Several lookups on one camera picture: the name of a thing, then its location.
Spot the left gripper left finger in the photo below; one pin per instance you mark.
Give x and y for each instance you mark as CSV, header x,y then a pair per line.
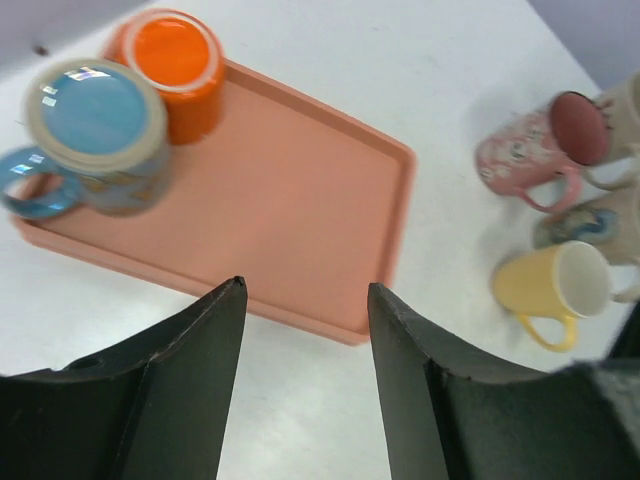
x,y
153,406

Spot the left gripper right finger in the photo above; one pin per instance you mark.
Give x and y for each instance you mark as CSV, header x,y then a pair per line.
x,y
453,411

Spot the orange mug black handle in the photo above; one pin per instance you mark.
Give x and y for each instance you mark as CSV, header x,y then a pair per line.
x,y
179,56

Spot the pink floral ceramic mug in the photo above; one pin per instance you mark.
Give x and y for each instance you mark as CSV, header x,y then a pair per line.
x,y
561,139

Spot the beige mug blue floral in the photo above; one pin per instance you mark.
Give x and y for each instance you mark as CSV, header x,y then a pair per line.
x,y
619,106

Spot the yellow ceramic mug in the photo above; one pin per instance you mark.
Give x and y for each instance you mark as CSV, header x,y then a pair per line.
x,y
565,282

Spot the blue patterned ceramic mug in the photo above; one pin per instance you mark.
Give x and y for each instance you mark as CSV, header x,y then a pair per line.
x,y
100,133

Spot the beige mug orange floral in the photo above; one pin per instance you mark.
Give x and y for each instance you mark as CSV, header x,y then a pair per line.
x,y
610,223

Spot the salmon pink plastic tray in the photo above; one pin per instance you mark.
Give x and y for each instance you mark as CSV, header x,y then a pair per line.
x,y
304,202

